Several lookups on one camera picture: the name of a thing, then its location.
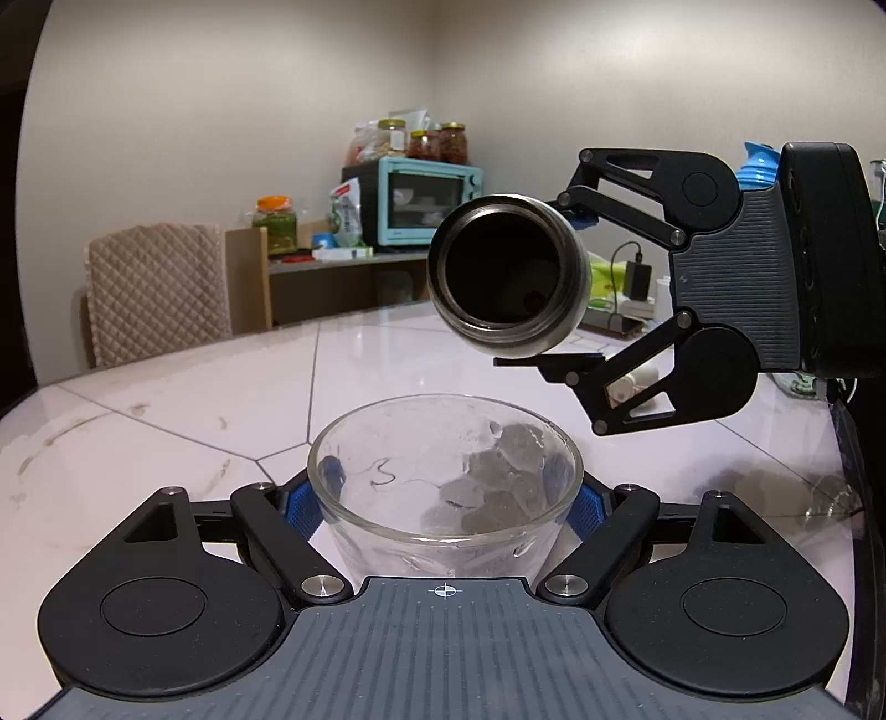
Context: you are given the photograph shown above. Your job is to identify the tall jar of red preserve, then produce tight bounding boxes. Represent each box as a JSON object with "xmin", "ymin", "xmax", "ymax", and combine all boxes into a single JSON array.
[{"xmin": 439, "ymin": 122, "xmax": 470, "ymax": 166}]

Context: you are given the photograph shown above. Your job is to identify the yellow-green bag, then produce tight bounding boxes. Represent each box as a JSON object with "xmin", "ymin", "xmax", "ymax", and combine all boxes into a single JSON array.
[{"xmin": 585, "ymin": 250, "xmax": 632, "ymax": 309}]

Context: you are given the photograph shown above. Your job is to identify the stainless steel bottle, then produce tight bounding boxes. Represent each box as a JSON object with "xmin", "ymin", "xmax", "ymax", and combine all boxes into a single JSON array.
[{"xmin": 426, "ymin": 194, "xmax": 594, "ymax": 359}]

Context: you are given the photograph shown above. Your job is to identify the clear glass cup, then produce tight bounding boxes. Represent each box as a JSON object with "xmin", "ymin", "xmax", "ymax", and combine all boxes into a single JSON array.
[{"xmin": 307, "ymin": 394, "xmax": 584, "ymax": 580}]

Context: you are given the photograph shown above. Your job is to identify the white power strip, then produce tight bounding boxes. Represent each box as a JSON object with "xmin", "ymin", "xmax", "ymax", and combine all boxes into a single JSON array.
[{"xmin": 607, "ymin": 294, "xmax": 660, "ymax": 321}]

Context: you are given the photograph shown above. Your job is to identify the wooden shelf cabinet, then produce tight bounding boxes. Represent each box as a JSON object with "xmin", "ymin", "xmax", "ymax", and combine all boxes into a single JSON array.
[{"xmin": 224, "ymin": 226, "xmax": 436, "ymax": 331}]

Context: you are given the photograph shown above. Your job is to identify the white and red snack bag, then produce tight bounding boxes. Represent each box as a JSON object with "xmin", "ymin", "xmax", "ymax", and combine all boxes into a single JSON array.
[{"xmin": 326, "ymin": 177, "xmax": 365, "ymax": 249}]

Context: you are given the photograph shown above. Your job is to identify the chair with quilted beige cover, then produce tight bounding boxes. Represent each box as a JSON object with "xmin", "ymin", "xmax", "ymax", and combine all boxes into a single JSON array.
[{"xmin": 81, "ymin": 222, "xmax": 234, "ymax": 369}]

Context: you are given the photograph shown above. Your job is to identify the small white bottle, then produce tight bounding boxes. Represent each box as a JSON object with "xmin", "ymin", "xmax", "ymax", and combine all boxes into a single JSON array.
[{"xmin": 606, "ymin": 369, "xmax": 658, "ymax": 408}]

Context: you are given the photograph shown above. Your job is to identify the glass jar with yellow lid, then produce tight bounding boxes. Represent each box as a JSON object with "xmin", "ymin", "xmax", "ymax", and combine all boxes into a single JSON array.
[{"xmin": 377, "ymin": 118, "xmax": 408, "ymax": 160}]

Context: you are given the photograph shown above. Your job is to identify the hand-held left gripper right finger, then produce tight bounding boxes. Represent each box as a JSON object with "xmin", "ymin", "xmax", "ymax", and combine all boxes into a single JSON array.
[{"xmin": 538, "ymin": 455, "xmax": 764, "ymax": 611}]

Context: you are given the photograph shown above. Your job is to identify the teal toaster oven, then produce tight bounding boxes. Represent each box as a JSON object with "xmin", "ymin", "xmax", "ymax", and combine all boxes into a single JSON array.
[{"xmin": 341, "ymin": 156, "xmax": 485, "ymax": 249}]

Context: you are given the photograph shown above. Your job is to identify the clear plastic piece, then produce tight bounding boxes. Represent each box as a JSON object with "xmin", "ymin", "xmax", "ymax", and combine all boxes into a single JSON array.
[{"xmin": 805, "ymin": 474, "xmax": 866, "ymax": 522}]

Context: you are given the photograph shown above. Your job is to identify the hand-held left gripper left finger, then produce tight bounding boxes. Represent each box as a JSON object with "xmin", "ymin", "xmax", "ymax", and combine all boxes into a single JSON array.
[{"xmin": 123, "ymin": 458, "xmax": 354, "ymax": 611}]

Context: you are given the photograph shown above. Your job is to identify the green jar with orange lid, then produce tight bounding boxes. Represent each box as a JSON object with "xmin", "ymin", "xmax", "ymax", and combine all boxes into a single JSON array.
[{"xmin": 250, "ymin": 195, "xmax": 298, "ymax": 256}]

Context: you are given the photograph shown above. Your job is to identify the jars on oven top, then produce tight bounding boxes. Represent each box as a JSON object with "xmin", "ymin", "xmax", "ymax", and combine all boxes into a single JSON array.
[{"xmin": 345, "ymin": 106, "xmax": 431, "ymax": 168}]

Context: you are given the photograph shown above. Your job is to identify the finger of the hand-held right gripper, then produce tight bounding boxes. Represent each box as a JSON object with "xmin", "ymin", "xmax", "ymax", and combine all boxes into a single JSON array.
[
  {"xmin": 555, "ymin": 147, "xmax": 692, "ymax": 251},
  {"xmin": 493, "ymin": 310, "xmax": 694, "ymax": 437}
]

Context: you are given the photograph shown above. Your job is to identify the black charger with cable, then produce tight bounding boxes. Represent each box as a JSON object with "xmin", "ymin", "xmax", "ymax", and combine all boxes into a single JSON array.
[{"xmin": 612, "ymin": 241, "xmax": 656, "ymax": 304}]

